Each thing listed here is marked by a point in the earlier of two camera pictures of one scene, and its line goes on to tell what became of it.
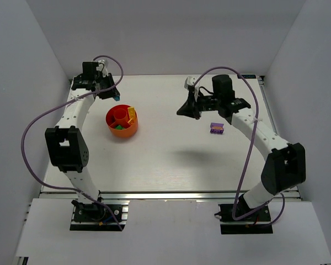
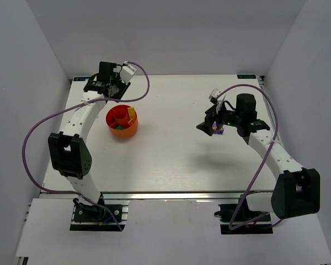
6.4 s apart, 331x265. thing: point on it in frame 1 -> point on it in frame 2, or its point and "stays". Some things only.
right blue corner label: (247, 76) stays
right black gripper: (196, 104) -> (218, 116)
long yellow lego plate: (132, 112) stays
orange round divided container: (117, 117) stays
